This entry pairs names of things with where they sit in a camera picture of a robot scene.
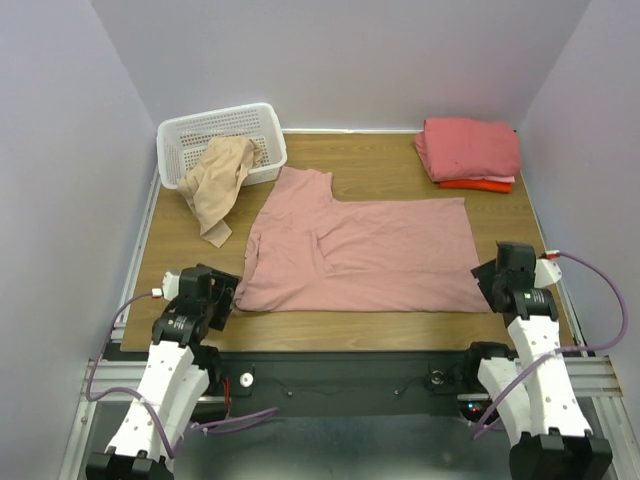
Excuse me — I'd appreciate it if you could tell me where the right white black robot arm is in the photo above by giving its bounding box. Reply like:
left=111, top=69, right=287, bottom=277
left=472, top=242, right=613, bottom=479

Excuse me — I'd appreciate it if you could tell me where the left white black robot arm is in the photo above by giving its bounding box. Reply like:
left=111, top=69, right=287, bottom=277
left=85, top=264, right=241, bottom=479

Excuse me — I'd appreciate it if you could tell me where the aluminium extrusion frame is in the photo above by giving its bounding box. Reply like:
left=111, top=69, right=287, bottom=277
left=58, top=169, right=160, bottom=479

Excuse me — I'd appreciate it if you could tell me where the white plastic laundry basket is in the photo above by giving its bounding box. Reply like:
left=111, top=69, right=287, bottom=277
left=156, top=103, right=287, bottom=189

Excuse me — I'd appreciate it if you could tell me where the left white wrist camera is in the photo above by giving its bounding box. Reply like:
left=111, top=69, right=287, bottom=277
left=151, top=270, right=180, bottom=301

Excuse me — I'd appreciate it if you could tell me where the folded light pink shirt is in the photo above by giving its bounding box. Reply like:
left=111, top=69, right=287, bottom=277
left=479, top=176, right=515, bottom=184

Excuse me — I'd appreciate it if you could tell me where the folded orange red shirt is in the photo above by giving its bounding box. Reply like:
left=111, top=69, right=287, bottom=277
left=439, top=179, right=513, bottom=194

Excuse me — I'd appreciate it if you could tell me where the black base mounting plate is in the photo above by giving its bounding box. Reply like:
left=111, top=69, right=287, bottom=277
left=221, top=351, right=490, bottom=420

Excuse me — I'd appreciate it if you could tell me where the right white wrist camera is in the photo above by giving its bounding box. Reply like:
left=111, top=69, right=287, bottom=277
left=534, top=250, right=562, bottom=289

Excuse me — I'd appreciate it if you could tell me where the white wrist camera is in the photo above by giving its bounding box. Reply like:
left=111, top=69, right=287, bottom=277
left=534, top=250, right=562, bottom=289
left=151, top=270, right=180, bottom=301

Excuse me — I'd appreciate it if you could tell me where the beige crumpled t shirt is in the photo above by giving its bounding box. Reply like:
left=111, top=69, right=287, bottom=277
left=178, top=137, right=262, bottom=248

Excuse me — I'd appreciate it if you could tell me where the folded coral pink shirt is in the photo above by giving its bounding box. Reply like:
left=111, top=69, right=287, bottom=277
left=414, top=117, right=521, bottom=183

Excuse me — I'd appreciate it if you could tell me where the dusty pink t shirt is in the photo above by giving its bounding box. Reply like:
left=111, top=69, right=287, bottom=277
left=236, top=167, right=489, bottom=313

